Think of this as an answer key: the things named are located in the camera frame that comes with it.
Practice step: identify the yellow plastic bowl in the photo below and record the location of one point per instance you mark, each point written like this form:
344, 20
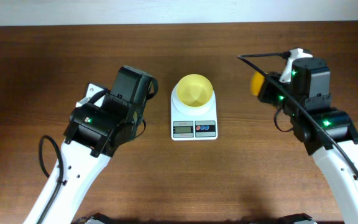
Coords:
194, 90

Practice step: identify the yellow plastic measuring scoop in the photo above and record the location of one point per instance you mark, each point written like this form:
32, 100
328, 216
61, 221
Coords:
256, 83

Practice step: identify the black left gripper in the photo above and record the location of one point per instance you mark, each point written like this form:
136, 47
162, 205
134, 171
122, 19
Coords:
143, 102

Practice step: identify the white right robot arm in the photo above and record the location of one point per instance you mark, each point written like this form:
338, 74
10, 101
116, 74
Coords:
328, 134

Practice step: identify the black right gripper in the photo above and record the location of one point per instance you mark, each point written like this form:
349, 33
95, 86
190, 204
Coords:
264, 91

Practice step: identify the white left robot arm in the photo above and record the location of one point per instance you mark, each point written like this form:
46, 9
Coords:
102, 120

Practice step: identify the white digital kitchen scale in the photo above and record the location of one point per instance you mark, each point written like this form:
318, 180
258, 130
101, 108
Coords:
193, 123

